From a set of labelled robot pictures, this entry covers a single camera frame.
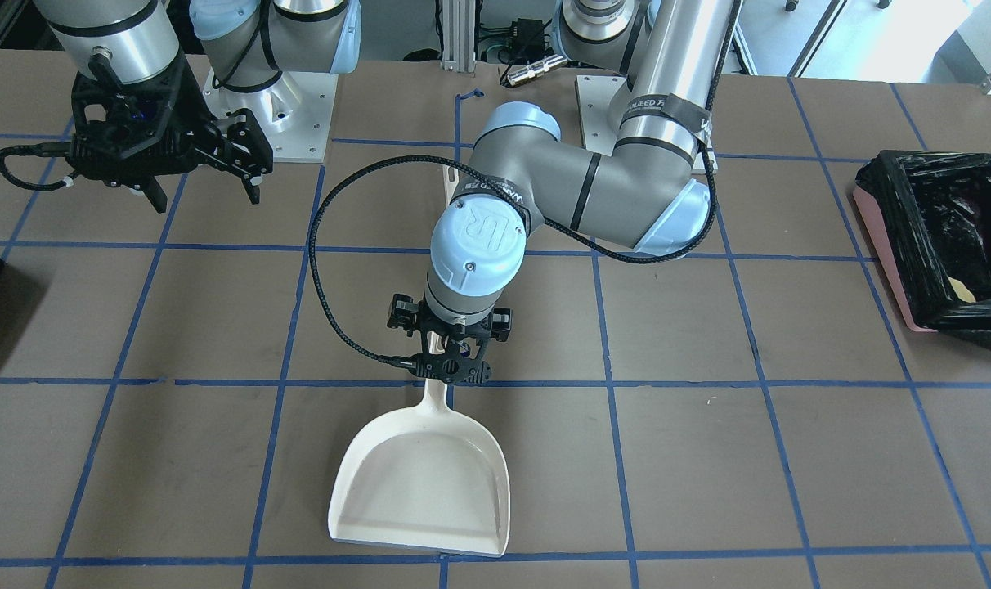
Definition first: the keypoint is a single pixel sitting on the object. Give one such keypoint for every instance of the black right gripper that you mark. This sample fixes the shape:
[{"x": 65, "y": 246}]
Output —
[{"x": 191, "y": 116}]

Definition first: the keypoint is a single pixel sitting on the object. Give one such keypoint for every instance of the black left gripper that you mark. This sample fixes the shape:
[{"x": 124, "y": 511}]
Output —
[{"x": 399, "y": 315}]

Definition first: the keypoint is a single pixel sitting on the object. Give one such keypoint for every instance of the white plastic dustpan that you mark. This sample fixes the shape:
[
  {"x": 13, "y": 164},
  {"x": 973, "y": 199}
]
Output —
[{"x": 423, "y": 477}]

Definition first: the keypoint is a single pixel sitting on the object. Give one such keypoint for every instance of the white hand brush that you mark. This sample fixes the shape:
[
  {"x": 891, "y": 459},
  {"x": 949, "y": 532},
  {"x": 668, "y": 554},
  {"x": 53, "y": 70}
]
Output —
[{"x": 451, "y": 180}]

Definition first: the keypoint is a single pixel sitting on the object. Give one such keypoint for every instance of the torn bagel piece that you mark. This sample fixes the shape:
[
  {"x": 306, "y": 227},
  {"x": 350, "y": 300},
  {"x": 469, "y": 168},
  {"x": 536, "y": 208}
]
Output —
[{"x": 961, "y": 291}]

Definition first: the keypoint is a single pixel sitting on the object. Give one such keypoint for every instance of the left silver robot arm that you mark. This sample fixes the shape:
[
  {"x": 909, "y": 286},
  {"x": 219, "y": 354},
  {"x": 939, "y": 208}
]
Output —
[{"x": 641, "y": 196}]

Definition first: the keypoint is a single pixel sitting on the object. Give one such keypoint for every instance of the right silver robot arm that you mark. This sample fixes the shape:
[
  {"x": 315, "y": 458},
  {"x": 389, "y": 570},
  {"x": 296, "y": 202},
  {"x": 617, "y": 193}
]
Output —
[{"x": 247, "y": 42}]

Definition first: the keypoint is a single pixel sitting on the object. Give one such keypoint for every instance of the pink bin with black bag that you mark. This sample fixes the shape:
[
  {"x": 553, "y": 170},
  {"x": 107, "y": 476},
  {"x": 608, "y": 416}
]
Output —
[{"x": 929, "y": 216}]

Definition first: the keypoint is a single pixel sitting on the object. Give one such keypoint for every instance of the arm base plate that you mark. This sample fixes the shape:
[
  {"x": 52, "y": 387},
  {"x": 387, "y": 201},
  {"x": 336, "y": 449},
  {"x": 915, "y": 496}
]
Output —
[
  {"x": 613, "y": 115},
  {"x": 294, "y": 112}
]

